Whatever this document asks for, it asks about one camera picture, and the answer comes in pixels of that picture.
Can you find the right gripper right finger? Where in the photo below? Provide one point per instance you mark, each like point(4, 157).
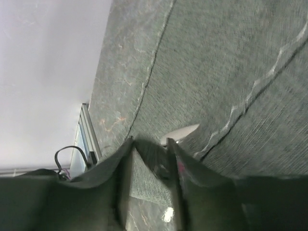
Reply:
point(204, 200)

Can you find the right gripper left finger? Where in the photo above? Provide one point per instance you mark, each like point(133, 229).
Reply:
point(96, 200)

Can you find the grey cloth napkin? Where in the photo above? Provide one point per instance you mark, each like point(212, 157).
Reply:
point(239, 70)

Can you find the aluminium frame rail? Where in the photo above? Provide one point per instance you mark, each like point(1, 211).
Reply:
point(87, 141)

